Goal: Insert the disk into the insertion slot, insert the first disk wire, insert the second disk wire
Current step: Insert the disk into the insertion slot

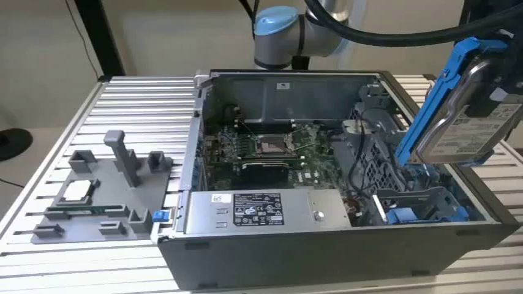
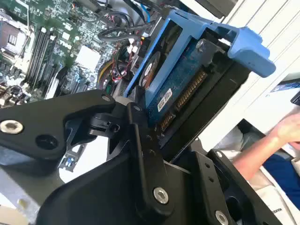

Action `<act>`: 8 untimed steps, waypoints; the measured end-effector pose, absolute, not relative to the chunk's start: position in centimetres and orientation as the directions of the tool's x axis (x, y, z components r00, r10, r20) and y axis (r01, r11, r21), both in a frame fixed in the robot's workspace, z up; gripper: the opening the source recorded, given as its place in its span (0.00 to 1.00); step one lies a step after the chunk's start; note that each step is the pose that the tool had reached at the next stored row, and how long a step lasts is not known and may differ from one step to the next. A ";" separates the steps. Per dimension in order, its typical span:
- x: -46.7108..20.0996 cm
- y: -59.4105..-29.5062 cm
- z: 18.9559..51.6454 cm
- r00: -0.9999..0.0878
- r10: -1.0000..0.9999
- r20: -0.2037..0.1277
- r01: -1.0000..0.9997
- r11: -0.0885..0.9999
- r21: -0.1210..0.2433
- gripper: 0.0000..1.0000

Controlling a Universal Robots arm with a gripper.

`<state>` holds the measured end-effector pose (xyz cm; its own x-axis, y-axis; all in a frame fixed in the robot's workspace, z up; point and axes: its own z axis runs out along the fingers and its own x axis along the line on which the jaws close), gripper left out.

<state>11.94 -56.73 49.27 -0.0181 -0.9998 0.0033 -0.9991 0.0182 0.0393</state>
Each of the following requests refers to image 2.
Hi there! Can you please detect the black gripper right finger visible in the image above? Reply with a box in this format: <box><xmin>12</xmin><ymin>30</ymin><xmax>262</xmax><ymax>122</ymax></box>
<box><xmin>191</xmin><ymin>150</ymin><xmax>284</xmax><ymax>225</ymax></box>

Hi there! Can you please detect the black disk wire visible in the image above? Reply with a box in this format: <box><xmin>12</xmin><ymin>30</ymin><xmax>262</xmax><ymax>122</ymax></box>
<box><xmin>97</xmin><ymin>10</ymin><xmax>157</xmax><ymax>45</ymax></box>

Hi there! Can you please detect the blue disk wire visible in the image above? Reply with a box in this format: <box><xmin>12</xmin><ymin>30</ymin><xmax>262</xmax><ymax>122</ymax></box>
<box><xmin>137</xmin><ymin>0</ymin><xmax>153</xmax><ymax>23</ymax></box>

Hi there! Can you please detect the hard disk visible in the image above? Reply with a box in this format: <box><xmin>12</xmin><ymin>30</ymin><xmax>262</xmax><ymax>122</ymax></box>
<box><xmin>123</xmin><ymin>9</ymin><xmax>277</xmax><ymax>162</ymax></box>

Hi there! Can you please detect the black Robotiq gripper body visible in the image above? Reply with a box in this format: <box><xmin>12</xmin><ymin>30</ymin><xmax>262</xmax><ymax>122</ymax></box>
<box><xmin>35</xmin><ymin>152</ymin><xmax>207</xmax><ymax>225</ymax></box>

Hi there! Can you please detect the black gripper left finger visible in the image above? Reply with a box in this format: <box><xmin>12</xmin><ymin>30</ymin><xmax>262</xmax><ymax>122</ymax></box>
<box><xmin>0</xmin><ymin>89</ymin><xmax>175</xmax><ymax>218</ymax></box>

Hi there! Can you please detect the person's bare hand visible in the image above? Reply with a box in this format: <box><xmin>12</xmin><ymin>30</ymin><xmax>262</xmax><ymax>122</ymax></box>
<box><xmin>276</xmin><ymin>110</ymin><xmax>300</xmax><ymax>144</ymax></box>

